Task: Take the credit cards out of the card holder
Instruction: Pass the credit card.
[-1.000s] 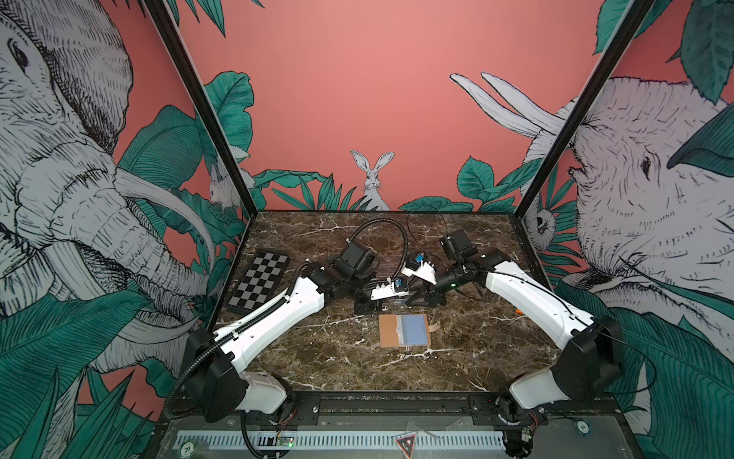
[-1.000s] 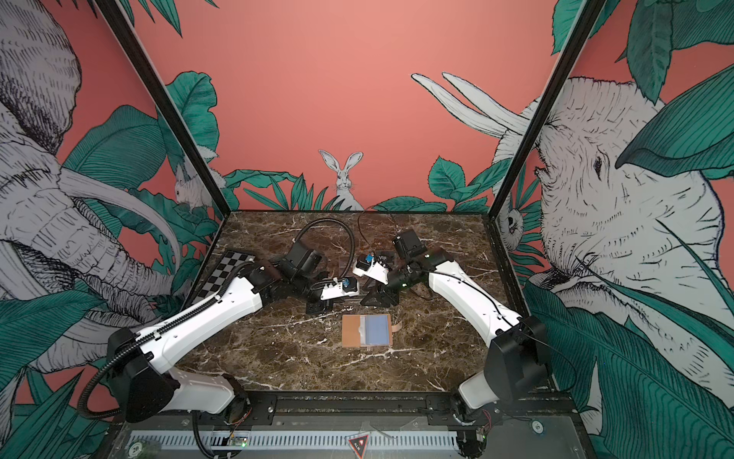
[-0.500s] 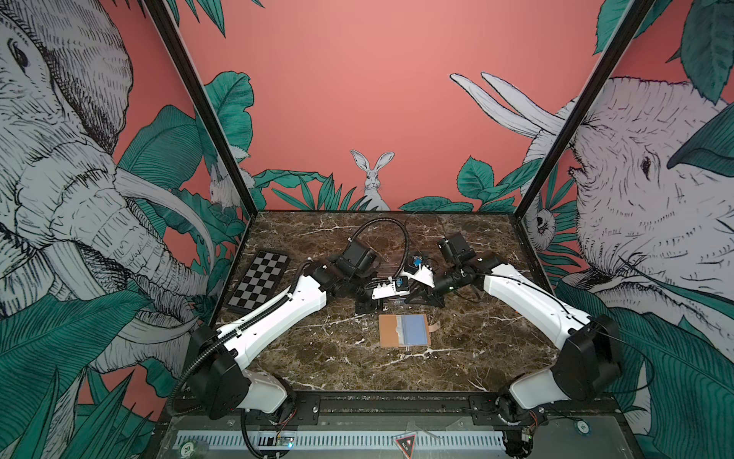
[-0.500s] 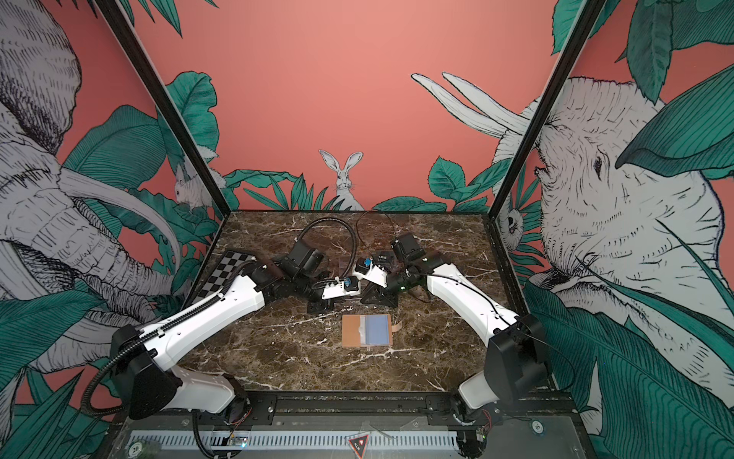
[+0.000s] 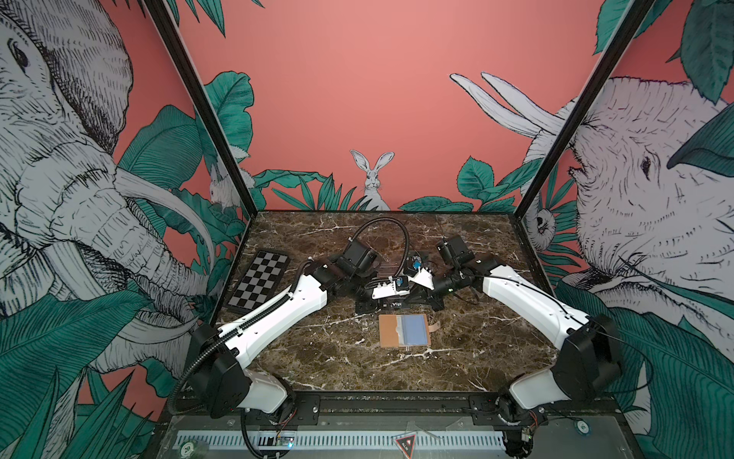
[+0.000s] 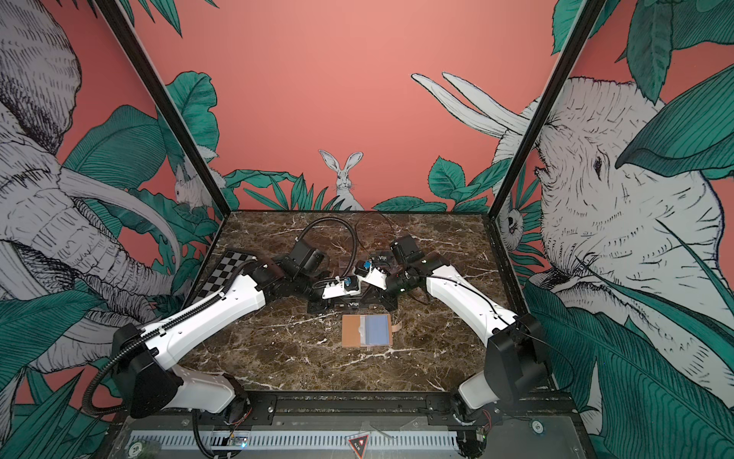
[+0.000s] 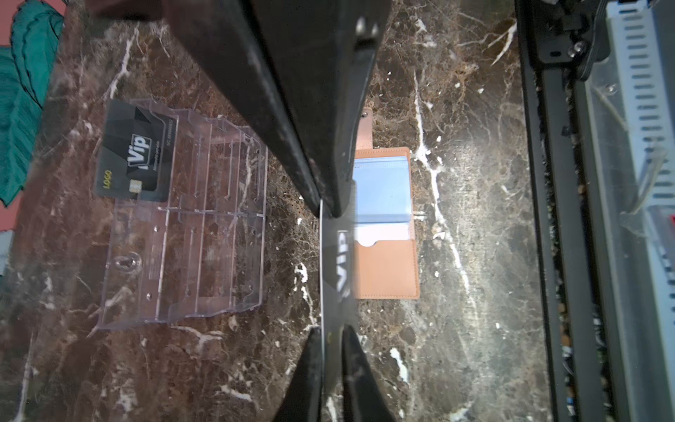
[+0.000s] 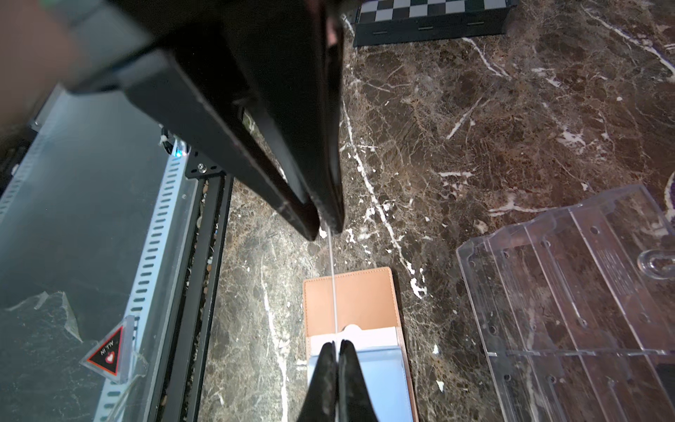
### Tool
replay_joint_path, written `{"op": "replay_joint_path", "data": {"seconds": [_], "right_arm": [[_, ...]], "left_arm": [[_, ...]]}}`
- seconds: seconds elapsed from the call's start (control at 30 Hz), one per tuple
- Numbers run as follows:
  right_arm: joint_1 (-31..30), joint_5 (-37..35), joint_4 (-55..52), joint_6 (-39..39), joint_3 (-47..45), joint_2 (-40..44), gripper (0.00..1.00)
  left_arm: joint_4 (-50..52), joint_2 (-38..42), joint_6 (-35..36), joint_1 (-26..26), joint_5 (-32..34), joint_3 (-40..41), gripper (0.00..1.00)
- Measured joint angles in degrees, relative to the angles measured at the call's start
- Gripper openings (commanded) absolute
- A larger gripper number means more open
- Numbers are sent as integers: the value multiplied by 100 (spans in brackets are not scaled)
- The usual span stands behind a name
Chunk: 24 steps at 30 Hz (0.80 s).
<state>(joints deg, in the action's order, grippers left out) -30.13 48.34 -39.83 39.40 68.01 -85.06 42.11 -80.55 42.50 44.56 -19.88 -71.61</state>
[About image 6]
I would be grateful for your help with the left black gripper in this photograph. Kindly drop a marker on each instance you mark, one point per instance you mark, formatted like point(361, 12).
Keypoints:
point(318, 308)

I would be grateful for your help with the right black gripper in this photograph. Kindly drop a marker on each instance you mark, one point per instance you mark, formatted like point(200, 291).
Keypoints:
point(388, 301)

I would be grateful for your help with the clear plastic organizer box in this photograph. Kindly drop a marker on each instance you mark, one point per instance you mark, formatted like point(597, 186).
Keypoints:
point(383, 260)

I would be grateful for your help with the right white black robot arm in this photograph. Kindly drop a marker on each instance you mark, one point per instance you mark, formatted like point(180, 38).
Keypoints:
point(516, 358)

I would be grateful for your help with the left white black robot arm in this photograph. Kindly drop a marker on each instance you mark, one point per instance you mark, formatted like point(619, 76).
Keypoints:
point(143, 375)

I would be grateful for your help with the black white checkerboard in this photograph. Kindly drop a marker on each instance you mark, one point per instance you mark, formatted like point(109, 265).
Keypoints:
point(225, 266)

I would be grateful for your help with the red triangle warning sticker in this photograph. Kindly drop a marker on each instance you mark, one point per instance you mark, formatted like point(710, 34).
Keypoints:
point(358, 445)

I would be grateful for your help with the white perforated vent strip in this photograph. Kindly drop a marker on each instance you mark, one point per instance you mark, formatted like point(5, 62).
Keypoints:
point(291, 440)

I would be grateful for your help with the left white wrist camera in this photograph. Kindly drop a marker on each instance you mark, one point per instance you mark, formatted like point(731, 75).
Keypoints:
point(342, 288)

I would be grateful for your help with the left black frame post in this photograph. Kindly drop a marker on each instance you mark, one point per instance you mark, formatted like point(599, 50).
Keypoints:
point(124, 33)

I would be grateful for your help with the black frame post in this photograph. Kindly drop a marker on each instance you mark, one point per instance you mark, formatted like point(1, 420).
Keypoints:
point(584, 22)
point(124, 33)

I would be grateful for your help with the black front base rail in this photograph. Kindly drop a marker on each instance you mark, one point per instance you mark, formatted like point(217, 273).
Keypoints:
point(263, 407)

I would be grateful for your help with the right black frame post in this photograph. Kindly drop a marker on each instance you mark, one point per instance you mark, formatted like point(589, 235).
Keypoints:
point(584, 22)

